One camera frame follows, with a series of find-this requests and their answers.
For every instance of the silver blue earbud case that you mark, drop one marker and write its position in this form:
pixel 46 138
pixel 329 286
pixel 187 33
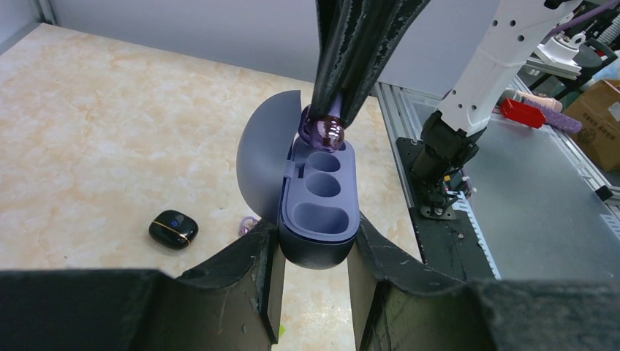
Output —
pixel 311 195

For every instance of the black earbud case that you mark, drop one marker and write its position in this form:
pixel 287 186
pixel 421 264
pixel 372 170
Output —
pixel 173 229

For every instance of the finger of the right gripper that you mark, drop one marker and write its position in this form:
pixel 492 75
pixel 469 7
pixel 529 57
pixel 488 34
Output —
pixel 343 66
pixel 382 26

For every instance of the cardboard box outside cell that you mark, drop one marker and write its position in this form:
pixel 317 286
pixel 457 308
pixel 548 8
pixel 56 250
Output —
pixel 598 111

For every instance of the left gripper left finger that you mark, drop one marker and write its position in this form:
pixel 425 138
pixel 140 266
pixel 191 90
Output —
pixel 232 301

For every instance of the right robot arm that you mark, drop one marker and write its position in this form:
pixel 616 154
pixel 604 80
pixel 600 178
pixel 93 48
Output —
pixel 450 134

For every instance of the purple earbud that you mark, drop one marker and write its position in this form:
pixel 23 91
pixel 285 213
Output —
pixel 247 224
pixel 324 133

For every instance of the red bin outside cell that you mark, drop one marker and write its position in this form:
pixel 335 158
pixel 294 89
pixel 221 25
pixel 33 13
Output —
pixel 522 113

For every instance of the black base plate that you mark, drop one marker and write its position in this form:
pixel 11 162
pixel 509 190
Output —
pixel 451 243

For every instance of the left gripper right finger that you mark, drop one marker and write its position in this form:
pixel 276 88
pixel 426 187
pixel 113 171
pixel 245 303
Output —
pixel 399 303

